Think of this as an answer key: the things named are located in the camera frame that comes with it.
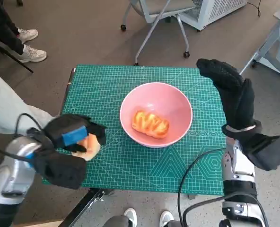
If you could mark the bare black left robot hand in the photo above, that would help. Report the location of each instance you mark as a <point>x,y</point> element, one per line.
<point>66,125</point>

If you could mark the round toy bread bun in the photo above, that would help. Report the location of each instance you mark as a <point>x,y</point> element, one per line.
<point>91,147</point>

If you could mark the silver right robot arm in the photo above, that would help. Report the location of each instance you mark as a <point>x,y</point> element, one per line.
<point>239,170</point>

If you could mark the long striped toy bread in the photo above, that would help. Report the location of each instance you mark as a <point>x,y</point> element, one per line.
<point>150,124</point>

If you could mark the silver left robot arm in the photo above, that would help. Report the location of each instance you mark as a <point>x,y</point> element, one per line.
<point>14,160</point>

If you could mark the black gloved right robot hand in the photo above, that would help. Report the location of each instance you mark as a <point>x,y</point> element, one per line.
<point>237,99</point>

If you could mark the pink bowl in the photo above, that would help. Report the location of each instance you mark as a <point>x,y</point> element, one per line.
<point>154,99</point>

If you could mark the black metal stand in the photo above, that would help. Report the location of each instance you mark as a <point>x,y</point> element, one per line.
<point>14,60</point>

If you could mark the white shoe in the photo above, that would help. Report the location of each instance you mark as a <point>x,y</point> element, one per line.
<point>166,217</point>
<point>131,216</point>

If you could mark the grey office chair on casters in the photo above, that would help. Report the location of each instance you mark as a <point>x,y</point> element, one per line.
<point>161,11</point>

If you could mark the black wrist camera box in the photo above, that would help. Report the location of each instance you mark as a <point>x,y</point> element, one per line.
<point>62,170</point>
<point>267,151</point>

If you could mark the green cutting mat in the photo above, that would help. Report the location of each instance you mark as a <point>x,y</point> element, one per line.
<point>140,170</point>

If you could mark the white vented appliance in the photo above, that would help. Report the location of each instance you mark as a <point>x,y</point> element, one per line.
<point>213,11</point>

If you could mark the black table frame rail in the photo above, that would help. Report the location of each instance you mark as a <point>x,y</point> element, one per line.
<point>88,205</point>

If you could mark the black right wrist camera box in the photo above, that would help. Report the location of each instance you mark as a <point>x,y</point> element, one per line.
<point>267,151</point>

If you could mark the person in pale clothing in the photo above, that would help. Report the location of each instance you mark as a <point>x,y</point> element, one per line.
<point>10,106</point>

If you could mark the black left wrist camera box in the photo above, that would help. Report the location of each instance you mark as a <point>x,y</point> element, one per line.
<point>62,170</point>

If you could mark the person in dark trousers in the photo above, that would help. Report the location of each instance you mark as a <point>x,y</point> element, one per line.
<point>2,26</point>

